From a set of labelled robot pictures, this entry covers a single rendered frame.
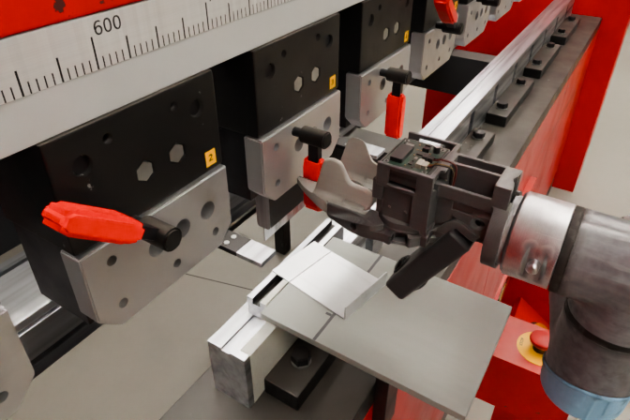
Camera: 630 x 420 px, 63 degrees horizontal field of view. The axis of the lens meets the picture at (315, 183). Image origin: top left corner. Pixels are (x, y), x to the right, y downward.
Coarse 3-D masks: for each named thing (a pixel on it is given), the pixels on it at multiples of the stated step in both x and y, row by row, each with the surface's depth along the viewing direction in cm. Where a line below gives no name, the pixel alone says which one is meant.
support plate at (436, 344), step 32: (352, 256) 73; (288, 288) 68; (384, 288) 68; (448, 288) 68; (288, 320) 64; (320, 320) 64; (352, 320) 64; (384, 320) 64; (416, 320) 64; (448, 320) 64; (480, 320) 64; (352, 352) 59; (384, 352) 59; (416, 352) 59; (448, 352) 59; (480, 352) 59; (416, 384) 56; (448, 384) 56
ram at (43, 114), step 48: (0, 0) 26; (48, 0) 28; (96, 0) 31; (144, 0) 34; (336, 0) 54; (192, 48) 38; (240, 48) 43; (48, 96) 30; (96, 96) 33; (144, 96) 36; (0, 144) 28
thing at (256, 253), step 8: (232, 232) 77; (224, 240) 76; (232, 240) 76; (240, 240) 76; (248, 240) 76; (224, 248) 75; (232, 248) 74; (240, 248) 74; (248, 248) 74; (256, 248) 74; (264, 248) 74; (272, 248) 74; (240, 256) 73; (248, 256) 73; (256, 256) 73; (264, 256) 73; (272, 256) 74; (256, 264) 72
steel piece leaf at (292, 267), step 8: (304, 248) 75; (312, 248) 75; (320, 248) 75; (296, 256) 73; (304, 256) 73; (312, 256) 73; (320, 256) 73; (280, 264) 72; (288, 264) 72; (296, 264) 72; (304, 264) 72; (312, 264) 72; (280, 272) 70; (288, 272) 70; (296, 272) 70; (288, 280) 69
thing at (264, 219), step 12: (288, 192) 63; (300, 192) 66; (264, 204) 61; (276, 204) 62; (288, 204) 64; (300, 204) 69; (264, 216) 62; (276, 216) 62; (288, 216) 67; (264, 228) 63; (276, 228) 65; (264, 240) 64
